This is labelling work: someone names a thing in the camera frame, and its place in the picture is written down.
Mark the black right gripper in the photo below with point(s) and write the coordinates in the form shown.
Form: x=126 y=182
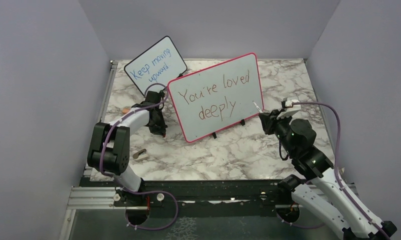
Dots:
x=269 y=119

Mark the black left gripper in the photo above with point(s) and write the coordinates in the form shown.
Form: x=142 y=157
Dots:
x=160 y=129

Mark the white whiteboard marker pen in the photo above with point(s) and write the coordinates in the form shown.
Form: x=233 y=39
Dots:
x=257 y=107

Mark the pink framed whiteboard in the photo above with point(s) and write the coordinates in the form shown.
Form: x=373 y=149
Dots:
x=218 y=96

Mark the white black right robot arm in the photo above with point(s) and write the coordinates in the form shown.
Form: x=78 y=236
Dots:
x=322 y=192

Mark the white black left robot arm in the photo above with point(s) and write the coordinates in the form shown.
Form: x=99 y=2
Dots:
x=109 y=150

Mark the grey whiteboard eraser block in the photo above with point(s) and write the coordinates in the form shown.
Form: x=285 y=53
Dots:
x=140 y=155

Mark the black framed written whiteboard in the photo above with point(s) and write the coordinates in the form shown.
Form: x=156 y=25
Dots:
x=159 y=64

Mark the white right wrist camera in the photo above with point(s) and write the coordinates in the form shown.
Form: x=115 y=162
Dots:
x=290 y=106

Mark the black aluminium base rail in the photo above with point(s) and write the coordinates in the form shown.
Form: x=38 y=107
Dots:
x=184 y=198

